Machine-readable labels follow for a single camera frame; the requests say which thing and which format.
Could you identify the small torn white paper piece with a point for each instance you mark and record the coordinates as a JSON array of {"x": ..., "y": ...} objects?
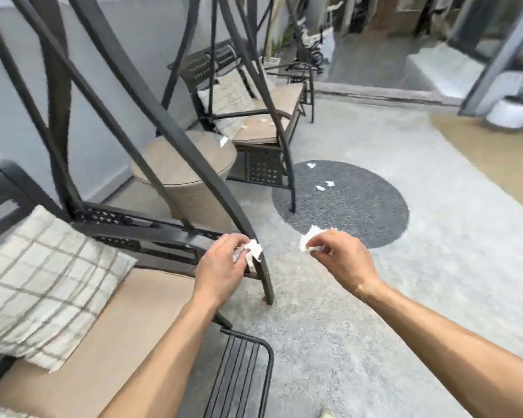
[{"x": 253, "y": 249}]

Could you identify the person's left fingers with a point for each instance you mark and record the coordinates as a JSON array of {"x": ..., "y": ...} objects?
[{"x": 233, "y": 244}]

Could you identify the person's right forearm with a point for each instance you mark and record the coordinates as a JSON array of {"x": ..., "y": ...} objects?
[{"x": 453, "y": 348}]

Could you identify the green potted plant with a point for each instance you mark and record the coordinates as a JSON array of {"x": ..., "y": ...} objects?
[{"x": 279, "y": 45}]

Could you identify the beige swing seat cushion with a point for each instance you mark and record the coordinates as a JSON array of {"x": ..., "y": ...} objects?
[{"x": 113, "y": 330}]

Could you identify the white plaid bench pillow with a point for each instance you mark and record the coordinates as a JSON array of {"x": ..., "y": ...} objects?
[{"x": 229, "y": 100}]

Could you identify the white round planter pot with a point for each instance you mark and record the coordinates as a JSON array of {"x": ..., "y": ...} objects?
[{"x": 507, "y": 113}]

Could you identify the large torn white paper piece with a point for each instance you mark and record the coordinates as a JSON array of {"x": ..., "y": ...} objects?
[{"x": 308, "y": 239}]

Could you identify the beige bench seat cushion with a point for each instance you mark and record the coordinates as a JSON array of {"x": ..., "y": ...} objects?
[{"x": 283, "y": 104}]

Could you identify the person's right fingers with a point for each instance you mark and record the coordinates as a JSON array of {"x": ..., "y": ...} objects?
[{"x": 326, "y": 244}]

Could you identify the white raised step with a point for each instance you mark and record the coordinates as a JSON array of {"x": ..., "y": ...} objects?
[{"x": 444, "y": 67}]

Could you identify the person's right hand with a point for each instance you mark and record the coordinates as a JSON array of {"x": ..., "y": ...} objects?
[{"x": 346, "y": 261}]

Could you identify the person's shoe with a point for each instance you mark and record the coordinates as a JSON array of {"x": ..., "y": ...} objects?
[{"x": 327, "y": 414}]

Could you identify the person's left hand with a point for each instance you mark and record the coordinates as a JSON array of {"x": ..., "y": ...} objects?
[{"x": 218, "y": 269}]

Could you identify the black metal swing bench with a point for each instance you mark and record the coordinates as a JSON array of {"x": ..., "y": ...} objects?
[{"x": 261, "y": 163}]

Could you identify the round beige wicker side table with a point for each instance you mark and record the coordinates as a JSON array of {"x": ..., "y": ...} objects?
[{"x": 178, "y": 169}]

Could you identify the dark grey round rug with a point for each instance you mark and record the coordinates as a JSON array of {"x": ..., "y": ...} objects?
[{"x": 353, "y": 208}]

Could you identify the person's left forearm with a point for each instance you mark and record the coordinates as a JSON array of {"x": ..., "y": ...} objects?
[{"x": 165, "y": 365}]

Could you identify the black metal swing chair frame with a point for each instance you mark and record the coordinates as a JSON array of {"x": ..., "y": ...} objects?
[{"x": 157, "y": 113}]

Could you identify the black bicycle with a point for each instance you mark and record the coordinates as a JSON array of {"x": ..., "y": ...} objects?
[{"x": 311, "y": 52}]

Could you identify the white plaid throw pillow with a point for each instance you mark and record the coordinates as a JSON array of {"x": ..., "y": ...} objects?
[
  {"x": 43, "y": 287},
  {"x": 0, "y": 411}
]

